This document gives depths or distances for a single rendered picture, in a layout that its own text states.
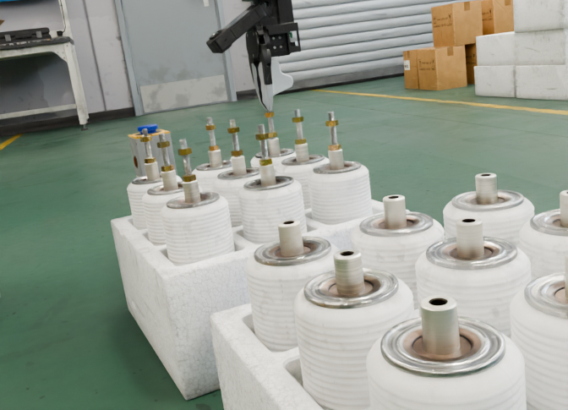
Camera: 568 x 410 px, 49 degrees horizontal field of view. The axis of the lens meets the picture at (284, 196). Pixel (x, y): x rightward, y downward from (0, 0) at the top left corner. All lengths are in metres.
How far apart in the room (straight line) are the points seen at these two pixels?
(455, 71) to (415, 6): 2.20
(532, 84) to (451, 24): 1.28
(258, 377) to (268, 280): 0.09
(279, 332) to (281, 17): 0.70
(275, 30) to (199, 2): 5.12
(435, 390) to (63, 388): 0.72
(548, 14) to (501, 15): 1.50
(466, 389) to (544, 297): 0.12
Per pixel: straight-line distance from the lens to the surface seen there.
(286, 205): 0.88
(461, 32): 4.80
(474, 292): 0.52
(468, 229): 0.54
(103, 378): 1.00
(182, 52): 6.19
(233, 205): 0.99
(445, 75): 4.74
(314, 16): 6.44
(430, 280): 0.53
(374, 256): 0.62
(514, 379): 0.39
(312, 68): 6.41
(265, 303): 0.58
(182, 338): 0.85
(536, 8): 3.61
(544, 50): 3.59
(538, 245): 0.60
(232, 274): 0.84
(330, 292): 0.50
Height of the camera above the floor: 0.44
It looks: 13 degrees down
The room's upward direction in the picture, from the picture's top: 8 degrees counter-clockwise
